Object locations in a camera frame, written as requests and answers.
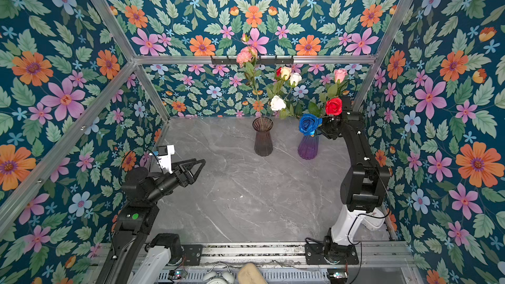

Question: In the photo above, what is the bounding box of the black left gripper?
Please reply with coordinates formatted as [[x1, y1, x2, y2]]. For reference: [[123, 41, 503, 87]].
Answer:
[[144, 158, 204, 205]]

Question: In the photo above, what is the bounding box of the blue rose stem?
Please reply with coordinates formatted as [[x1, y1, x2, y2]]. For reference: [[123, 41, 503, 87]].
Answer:
[[299, 114, 323, 136]]

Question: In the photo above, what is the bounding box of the purple ribbed glass vase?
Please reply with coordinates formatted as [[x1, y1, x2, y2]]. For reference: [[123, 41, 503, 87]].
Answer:
[[298, 131, 320, 160]]

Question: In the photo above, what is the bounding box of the small pink rose stem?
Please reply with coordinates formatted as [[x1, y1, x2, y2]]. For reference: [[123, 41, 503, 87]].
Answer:
[[319, 68, 349, 103]]

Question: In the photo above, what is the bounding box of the white rose stem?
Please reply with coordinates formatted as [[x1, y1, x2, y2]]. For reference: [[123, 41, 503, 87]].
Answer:
[[283, 72, 302, 100], [269, 95, 303, 120]]

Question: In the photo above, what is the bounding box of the smoky brown ribbed glass vase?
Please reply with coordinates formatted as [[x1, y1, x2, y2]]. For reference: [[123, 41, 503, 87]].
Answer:
[[252, 116, 274, 156]]

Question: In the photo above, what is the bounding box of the cream rose stem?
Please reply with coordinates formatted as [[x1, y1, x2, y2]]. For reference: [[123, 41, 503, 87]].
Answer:
[[267, 67, 292, 103]]

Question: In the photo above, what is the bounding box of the pink peony flower stem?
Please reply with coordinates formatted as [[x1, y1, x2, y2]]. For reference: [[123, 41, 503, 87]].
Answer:
[[238, 33, 264, 118]]

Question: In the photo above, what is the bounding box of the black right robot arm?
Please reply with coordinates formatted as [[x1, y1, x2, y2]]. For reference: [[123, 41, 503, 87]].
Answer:
[[320, 96, 390, 264]]

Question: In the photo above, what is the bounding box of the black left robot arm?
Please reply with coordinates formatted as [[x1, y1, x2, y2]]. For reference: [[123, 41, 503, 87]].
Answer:
[[97, 159, 206, 283]]

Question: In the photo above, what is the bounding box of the white round timer device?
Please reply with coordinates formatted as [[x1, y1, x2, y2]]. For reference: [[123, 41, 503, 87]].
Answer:
[[362, 208, 386, 231]]

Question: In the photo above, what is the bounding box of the silver twin bell alarm clock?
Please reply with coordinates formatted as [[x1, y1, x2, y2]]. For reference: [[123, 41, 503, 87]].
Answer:
[[202, 262, 235, 284]]

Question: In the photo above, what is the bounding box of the beige sponge block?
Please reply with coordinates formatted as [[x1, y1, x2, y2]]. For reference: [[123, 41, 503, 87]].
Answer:
[[238, 263, 268, 284]]

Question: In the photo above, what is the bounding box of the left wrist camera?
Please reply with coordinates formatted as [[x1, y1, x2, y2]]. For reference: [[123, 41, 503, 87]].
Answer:
[[156, 145, 175, 174]]

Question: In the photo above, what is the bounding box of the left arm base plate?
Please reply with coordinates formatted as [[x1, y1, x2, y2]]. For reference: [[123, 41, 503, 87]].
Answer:
[[181, 244, 203, 267]]

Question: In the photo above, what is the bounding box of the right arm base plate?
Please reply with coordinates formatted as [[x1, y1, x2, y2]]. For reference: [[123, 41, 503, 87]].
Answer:
[[305, 236, 360, 265]]

